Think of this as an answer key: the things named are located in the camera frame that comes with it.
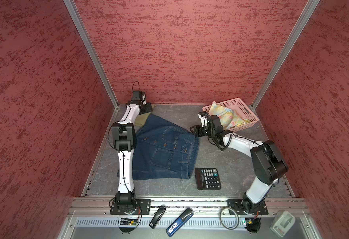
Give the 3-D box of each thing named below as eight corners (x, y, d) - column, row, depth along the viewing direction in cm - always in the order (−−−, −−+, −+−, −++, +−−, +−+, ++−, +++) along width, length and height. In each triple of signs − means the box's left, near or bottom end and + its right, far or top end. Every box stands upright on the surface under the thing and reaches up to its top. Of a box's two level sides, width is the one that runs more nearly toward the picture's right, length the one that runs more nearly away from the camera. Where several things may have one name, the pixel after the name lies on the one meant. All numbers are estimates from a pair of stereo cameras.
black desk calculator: (196, 189, 82) (197, 188, 79) (194, 170, 89) (195, 168, 86) (219, 190, 82) (221, 188, 79) (216, 170, 89) (218, 168, 86)
